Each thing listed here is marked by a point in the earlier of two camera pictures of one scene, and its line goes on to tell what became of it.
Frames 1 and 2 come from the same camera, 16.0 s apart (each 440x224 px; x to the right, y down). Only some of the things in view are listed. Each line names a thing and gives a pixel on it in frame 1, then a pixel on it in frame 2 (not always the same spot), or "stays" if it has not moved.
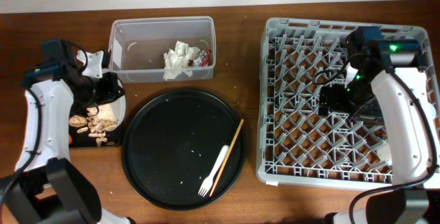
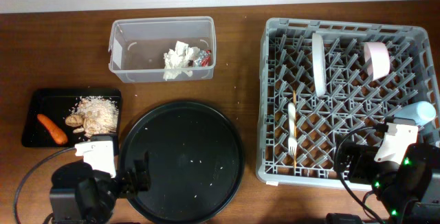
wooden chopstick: x=229 y=150 to x=294 y=95
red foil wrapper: x=203 y=58 stays
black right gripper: x=335 y=104 to x=364 y=156
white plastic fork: x=207 y=183 to x=292 y=141
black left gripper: x=113 y=89 to x=130 y=187
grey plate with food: x=106 y=116 to x=319 y=64
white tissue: x=177 y=60 stays
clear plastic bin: x=137 y=46 stays
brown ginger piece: x=78 y=121 stays
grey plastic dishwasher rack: x=295 y=146 stays
